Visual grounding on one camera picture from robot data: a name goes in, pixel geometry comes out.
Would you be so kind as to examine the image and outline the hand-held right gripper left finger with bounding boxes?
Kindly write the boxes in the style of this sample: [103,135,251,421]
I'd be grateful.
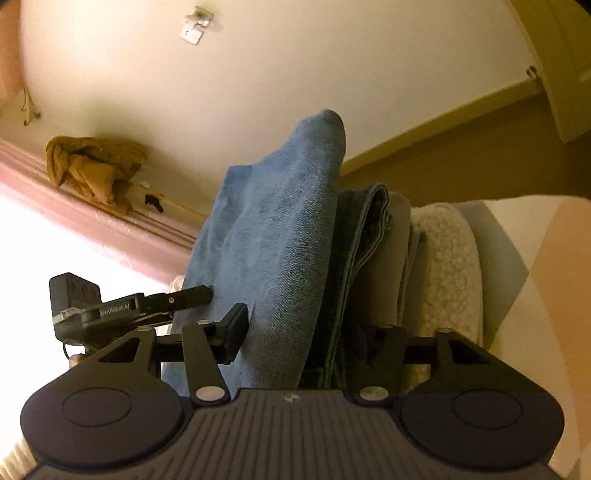
[97,303,247,407]

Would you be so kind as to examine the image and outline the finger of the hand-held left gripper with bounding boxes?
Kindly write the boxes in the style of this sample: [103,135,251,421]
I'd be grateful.
[143,285,214,319]

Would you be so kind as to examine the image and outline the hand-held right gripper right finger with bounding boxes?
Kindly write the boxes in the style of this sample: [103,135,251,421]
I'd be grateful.
[359,324,490,407]

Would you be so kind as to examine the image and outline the blue jeans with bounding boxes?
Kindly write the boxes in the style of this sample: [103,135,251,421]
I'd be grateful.
[159,109,393,401]

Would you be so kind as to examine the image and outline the grey folded garment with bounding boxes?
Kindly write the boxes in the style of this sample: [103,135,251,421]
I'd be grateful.
[355,191,423,333]

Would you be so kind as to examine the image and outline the white fleece garment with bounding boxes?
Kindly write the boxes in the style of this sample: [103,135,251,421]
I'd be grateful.
[409,203,485,344]

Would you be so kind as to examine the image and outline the tan cloth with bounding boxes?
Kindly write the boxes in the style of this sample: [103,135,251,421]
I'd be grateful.
[45,134,149,217]

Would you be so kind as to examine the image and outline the checkered quilt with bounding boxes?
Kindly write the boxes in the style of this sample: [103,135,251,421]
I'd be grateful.
[455,194,591,480]

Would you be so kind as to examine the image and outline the cream door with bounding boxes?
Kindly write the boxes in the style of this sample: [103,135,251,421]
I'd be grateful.
[531,0,591,145]

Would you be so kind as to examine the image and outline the white wall socket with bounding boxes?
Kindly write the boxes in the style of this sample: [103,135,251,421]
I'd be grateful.
[180,6,214,45]

